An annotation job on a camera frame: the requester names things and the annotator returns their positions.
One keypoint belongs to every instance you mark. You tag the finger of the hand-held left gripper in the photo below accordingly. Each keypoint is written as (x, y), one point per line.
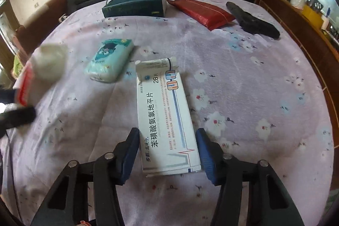
(16, 116)

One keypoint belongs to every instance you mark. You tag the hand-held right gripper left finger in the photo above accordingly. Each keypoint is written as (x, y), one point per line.
(131, 154)

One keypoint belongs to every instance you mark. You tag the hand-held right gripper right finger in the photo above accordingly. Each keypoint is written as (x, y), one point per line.
(206, 159)

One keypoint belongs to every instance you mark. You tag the red and white carton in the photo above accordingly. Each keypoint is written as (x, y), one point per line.
(25, 83)

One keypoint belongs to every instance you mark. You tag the white medicine box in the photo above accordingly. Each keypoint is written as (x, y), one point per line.
(164, 114)

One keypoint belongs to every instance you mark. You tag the white bottle red label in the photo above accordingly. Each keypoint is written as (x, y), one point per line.
(50, 61)

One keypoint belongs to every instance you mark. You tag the green snack bag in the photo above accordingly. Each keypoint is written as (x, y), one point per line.
(18, 65)

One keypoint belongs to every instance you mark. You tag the pink floral tablecloth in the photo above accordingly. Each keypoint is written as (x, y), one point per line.
(238, 83)

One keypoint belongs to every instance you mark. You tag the teal tissue pack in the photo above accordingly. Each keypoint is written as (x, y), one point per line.
(108, 59)

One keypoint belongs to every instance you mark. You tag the brown wooden chair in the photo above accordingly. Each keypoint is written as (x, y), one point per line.
(53, 6)

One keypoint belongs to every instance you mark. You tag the black folded umbrella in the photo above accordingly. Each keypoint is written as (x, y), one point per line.
(251, 22)

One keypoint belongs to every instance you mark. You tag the red flat packet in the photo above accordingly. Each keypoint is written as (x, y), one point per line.
(204, 13)

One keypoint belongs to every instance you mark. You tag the brown wooden cabinet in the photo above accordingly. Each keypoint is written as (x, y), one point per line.
(304, 38)

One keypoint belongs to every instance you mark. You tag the yellow box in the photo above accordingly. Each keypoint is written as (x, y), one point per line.
(311, 12)

